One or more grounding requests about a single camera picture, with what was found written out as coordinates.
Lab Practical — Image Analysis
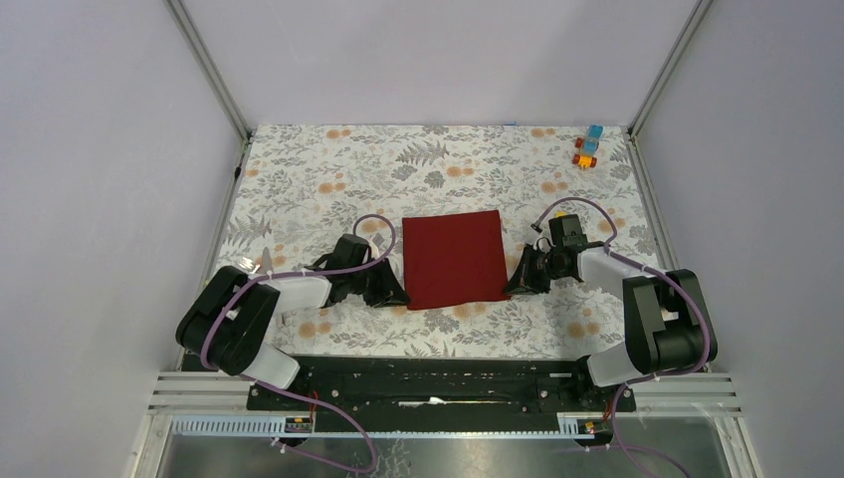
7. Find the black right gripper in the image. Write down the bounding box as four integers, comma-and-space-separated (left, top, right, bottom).
503, 243, 568, 296

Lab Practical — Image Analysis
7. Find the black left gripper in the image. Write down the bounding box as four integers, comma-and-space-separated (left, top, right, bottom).
347, 257, 411, 308

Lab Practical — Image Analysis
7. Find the dark red cloth napkin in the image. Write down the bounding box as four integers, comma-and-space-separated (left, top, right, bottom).
402, 210, 508, 311

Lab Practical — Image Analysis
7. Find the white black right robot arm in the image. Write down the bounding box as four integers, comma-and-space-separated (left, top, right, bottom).
504, 215, 718, 410

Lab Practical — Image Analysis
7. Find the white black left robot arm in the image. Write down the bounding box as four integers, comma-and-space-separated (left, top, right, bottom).
175, 234, 410, 409

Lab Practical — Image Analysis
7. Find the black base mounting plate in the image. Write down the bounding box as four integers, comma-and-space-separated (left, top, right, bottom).
289, 357, 617, 434

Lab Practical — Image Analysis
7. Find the floral patterned tablecloth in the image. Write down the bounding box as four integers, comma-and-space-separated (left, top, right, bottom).
217, 124, 660, 359

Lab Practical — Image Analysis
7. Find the blue orange toy car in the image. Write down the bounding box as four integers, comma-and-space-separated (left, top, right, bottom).
572, 124, 604, 169

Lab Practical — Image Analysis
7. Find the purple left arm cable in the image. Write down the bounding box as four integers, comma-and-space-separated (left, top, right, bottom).
199, 213, 397, 475

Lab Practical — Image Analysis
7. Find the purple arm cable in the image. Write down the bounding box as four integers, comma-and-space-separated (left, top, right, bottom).
530, 196, 714, 478
199, 213, 397, 475

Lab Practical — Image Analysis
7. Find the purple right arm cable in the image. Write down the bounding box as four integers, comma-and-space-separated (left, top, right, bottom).
530, 196, 714, 478

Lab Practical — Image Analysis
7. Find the white slotted cable duct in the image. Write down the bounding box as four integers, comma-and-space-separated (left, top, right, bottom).
171, 411, 604, 442

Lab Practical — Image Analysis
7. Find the right aluminium frame post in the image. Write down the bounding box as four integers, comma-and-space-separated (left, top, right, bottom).
627, 0, 715, 138

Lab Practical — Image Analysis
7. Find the aluminium frame post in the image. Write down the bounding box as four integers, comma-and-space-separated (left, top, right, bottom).
627, 0, 715, 138
163, 0, 253, 143

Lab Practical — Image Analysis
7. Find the left aluminium frame post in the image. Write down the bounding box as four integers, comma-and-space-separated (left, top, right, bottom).
163, 0, 253, 143

